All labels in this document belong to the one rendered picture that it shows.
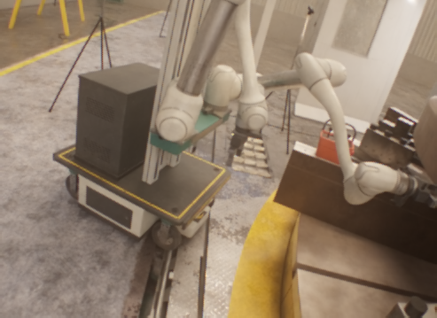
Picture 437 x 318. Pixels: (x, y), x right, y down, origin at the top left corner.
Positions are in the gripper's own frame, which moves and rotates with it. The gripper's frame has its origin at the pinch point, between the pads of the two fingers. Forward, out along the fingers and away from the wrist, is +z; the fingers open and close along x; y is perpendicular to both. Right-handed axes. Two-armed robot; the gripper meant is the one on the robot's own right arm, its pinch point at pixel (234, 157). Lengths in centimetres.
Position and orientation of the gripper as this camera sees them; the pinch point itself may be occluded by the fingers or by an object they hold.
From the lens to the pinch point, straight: 161.5
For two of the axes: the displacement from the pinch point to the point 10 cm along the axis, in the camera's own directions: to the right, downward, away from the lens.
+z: -2.3, 8.6, 4.5
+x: -3.8, 3.4, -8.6
